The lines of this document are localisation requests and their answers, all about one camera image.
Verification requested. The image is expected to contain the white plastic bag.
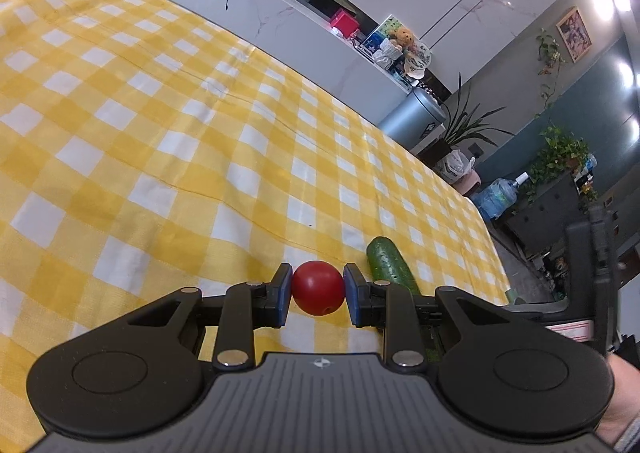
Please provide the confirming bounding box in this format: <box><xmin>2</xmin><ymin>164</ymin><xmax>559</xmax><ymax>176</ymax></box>
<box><xmin>434</xmin><ymin>149</ymin><xmax>476</xmax><ymax>186</ymax></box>

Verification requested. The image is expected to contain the hanging vine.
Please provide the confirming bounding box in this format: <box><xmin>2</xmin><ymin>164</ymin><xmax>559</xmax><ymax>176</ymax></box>
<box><xmin>535</xmin><ymin>28</ymin><xmax>566</xmax><ymax>118</ymax></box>

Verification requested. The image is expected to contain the pothos plant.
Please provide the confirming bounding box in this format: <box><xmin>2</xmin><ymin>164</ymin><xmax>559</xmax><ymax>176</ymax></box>
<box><xmin>525</xmin><ymin>125</ymin><xmax>598</xmax><ymax>204</ymax></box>

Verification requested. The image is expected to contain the red box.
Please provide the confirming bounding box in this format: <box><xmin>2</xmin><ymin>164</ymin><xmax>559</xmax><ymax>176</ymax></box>
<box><xmin>330</xmin><ymin>9</ymin><xmax>360</xmax><ymax>38</ymax></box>

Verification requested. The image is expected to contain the long-leaf potted plant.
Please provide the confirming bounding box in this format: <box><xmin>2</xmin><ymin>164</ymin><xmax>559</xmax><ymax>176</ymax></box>
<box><xmin>417</xmin><ymin>73</ymin><xmax>513</xmax><ymax>168</ymax></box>

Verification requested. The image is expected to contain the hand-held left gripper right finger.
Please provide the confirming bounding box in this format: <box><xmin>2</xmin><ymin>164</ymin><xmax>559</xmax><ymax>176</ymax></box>
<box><xmin>343</xmin><ymin>262</ymin><xmax>567</xmax><ymax>368</ymax></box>

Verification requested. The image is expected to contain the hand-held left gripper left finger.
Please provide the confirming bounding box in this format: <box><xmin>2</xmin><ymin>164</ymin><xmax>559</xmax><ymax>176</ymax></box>
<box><xmin>82</xmin><ymin>263</ymin><xmax>294</xmax><ymax>370</ymax></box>

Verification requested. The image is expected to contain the grey pedal trash bin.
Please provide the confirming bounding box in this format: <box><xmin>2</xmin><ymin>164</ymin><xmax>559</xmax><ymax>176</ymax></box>
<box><xmin>378</xmin><ymin>88</ymin><xmax>447</xmax><ymax>144</ymax></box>

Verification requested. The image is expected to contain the brown teddy bear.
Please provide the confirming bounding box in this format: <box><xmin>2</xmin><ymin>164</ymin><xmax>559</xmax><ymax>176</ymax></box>
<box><xmin>390</xmin><ymin>29</ymin><xmax>416</xmax><ymax>54</ymax></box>

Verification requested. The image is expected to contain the dark grey dresser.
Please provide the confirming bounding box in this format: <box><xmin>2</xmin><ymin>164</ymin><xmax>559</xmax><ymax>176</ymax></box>
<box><xmin>502</xmin><ymin>168</ymin><xmax>596</xmax><ymax>259</ymax></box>

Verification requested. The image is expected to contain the illustrated board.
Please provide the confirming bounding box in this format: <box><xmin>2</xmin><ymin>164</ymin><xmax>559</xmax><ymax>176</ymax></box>
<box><xmin>362</xmin><ymin>15</ymin><xmax>401</xmax><ymax>54</ymax></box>

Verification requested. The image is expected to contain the yellow checkered tablecloth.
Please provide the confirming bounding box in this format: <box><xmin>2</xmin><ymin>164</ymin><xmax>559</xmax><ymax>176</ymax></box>
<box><xmin>0</xmin><ymin>0</ymin><xmax>511</xmax><ymax>434</ymax></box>

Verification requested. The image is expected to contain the green cucumber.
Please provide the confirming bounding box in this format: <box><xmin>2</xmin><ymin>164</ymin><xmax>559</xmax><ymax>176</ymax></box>
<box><xmin>366</xmin><ymin>236</ymin><xmax>441</xmax><ymax>364</ymax></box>

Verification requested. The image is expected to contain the white printed fan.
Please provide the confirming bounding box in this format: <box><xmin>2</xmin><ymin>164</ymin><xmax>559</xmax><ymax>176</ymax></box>
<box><xmin>402</xmin><ymin>45</ymin><xmax>433</xmax><ymax>78</ymax></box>

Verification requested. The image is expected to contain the person's right forearm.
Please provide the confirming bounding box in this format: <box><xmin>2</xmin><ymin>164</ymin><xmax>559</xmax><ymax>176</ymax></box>
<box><xmin>597</xmin><ymin>353</ymin><xmax>640</xmax><ymax>451</ymax></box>

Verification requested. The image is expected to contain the framed wall picture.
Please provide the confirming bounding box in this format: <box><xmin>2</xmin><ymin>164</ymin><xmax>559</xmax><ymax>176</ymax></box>
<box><xmin>556</xmin><ymin>7</ymin><xmax>592</xmax><ymax>64</ymax></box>

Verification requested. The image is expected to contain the blue water bottle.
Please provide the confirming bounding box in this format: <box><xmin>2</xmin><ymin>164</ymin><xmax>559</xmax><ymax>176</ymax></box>
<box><xmin>472</xmin><ymin>172</ymin><xmax>530</xmax><ymax>221</ymax></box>

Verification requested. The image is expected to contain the white marble tv console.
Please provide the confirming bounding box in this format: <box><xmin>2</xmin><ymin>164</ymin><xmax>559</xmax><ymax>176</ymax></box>
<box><xmin>97</xmin><ymin>0</ymin><xmax>451</xmax><ymax>98</ymax></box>

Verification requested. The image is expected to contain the red cherry tomato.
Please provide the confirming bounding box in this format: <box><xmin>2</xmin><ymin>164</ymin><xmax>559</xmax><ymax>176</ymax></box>
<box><xmin>291</xmin><ymin>260</ymin><xmax>346</xmax><ymax>317</ymax></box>

